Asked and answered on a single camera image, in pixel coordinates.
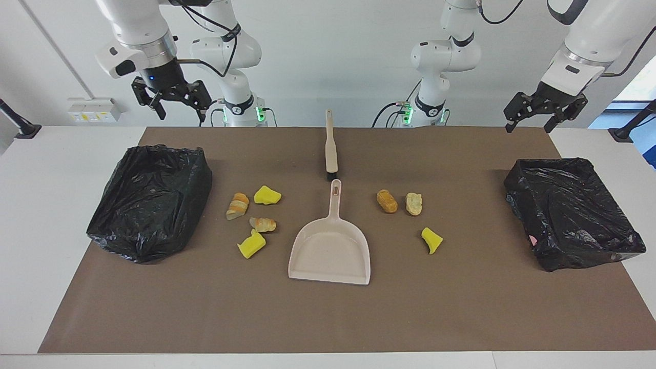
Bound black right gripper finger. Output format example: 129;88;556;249
132;77;167;120
177;82;212;124

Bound yellow sponge piece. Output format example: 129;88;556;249
254;186;282;206
421;227;443;255
237;229;267;259

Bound brown bread roll toy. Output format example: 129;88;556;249
376;189;398;214

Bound beige hand brush black bristles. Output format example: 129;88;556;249
325;109;340;181

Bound black base cable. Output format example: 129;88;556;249
372;101;411;128
199;100;226;128

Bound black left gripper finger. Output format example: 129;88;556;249
504;92;539;134
544;95;588;134

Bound white wall socket box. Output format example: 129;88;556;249
68;97;121;124

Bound black bag lined bin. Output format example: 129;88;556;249
86;145;213;264

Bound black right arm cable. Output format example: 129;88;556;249
174;4;242;78

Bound brown table mat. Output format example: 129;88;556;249
38;127;656;354

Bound black bag bin pink spot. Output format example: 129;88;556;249
503;157;647;272

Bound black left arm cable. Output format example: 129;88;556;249
477;0;656;77

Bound beige plastic dustpan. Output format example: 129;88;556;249
288;179;371;285

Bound striped sliced bread toy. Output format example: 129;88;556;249
226;192;250;221

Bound white wall conduit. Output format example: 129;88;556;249
19;0;93;99

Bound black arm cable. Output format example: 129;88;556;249
174;4;242;78
477;0;656;77

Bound bright window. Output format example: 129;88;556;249
588;54;656;170

